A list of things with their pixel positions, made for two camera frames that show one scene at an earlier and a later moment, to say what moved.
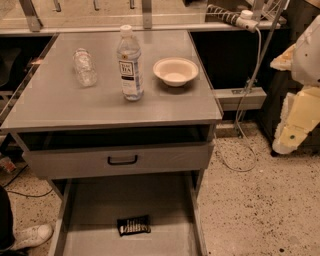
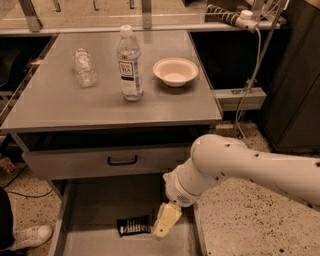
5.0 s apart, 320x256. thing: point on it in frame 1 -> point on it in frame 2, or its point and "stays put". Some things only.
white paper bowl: [175, 71] stays put
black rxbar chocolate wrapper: [135, 225] stays put
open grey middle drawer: [89, 209] stays put
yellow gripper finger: [300, 115] -> [168, 215]
